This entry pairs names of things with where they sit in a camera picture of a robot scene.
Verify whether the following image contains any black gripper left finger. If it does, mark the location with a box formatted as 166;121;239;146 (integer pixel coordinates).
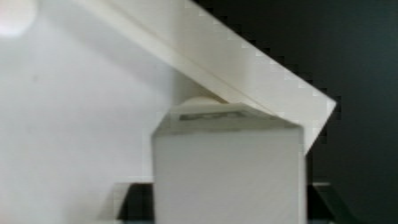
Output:
116;183;155;224

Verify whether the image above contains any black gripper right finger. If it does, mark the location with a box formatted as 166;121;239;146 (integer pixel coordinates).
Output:
308;182;358;224

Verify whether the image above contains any white table leg with tag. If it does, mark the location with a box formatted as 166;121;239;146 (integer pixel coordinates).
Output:
154;97;308;224

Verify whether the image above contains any white square tabletop part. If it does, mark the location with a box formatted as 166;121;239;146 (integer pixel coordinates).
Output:
0;0;337;224

